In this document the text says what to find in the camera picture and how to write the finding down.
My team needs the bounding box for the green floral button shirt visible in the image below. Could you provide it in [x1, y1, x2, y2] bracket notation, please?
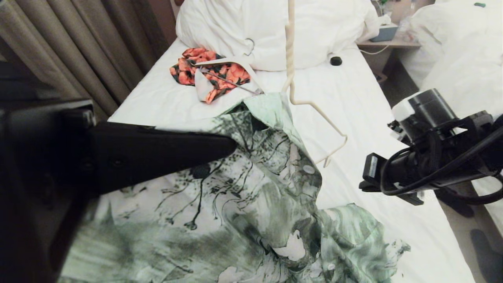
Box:
[59, 92, 411, 283]

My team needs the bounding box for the white plastic hanger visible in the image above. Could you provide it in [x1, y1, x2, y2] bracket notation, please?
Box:
[195, 38, 270, 99]

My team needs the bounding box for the black slipper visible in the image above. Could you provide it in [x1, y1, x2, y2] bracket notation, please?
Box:
[436, 189, 476, 218]
[472, 229, 503, 283]

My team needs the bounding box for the orange floral garment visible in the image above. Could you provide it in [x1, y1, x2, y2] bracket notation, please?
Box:
[170, 48, 251, 104]

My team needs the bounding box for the bed with white sheet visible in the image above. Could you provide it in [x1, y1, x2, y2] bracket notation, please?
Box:
[47, 37, 476, 283]

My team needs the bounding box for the neighbouring bed white sheet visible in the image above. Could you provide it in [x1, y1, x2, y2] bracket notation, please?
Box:
[472, 175, 503, 236]

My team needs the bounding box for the wooden nightstand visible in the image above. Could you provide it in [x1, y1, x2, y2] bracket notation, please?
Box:
[357, 36, 422, 75]

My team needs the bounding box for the blue tissue box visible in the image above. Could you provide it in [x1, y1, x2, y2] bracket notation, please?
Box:
[369, 23, 399, 42]

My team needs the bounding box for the white crumpled duvet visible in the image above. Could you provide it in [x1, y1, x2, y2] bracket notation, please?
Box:
[401, 0, 503, 118]

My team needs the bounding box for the white pillow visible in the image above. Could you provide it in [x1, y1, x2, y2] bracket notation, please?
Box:
[176, 0, 381, 72]

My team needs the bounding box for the small green plant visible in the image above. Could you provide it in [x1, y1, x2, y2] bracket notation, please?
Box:
[371, 0, 391, 17]

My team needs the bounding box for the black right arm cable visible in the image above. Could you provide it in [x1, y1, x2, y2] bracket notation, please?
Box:
[379, 126, 503, 206]

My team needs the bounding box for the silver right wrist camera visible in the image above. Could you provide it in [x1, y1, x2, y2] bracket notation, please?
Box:
[392, 98, 413, 123]

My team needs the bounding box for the white cable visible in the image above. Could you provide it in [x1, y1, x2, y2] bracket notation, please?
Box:
[346, 44, 390, 55]

